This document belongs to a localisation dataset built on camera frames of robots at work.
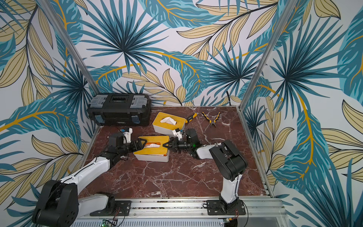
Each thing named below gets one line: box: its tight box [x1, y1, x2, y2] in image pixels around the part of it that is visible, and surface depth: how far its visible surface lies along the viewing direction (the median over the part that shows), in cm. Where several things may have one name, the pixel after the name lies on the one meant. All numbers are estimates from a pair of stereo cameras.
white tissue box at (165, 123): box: [152, 112, 186, 137], surface depth 99 cm
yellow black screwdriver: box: [184, 112, 199, 124], surface depth 112 cm
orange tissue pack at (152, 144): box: [144, 142, 161, 149], surface depth 87 cm
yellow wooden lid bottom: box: [133, 135, 170, 156], surface depth 84 cm
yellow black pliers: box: [201, 111, 221, 128], surface depth 112 cm
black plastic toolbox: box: [86, 93, 153, 127], surface depth 99 cm
